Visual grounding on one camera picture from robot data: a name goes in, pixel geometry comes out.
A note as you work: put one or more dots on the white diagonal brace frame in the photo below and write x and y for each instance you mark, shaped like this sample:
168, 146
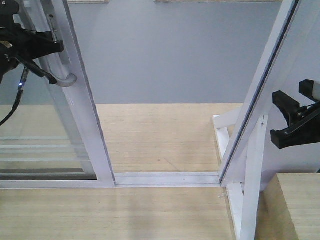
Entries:
244, 183

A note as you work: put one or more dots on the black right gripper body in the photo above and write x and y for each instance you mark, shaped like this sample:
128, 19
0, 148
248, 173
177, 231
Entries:
311, 113

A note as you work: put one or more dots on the light wooden box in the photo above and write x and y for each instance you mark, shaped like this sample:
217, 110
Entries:
293, 204

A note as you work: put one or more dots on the white floor door track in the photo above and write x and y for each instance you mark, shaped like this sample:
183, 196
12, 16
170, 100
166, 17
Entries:
167, 179

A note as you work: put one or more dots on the grey curved door handle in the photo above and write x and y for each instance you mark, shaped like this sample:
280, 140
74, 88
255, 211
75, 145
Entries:
57, 64

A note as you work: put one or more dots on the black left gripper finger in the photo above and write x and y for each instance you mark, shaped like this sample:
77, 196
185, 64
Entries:
37, 71
42, 44

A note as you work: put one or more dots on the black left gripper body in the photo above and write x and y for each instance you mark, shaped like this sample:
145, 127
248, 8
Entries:
16, 43

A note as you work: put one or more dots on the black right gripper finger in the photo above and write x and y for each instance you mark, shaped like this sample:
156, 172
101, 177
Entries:
287, 106
295, 136

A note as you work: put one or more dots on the white door frame post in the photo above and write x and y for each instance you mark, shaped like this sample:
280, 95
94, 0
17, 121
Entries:
291, 55

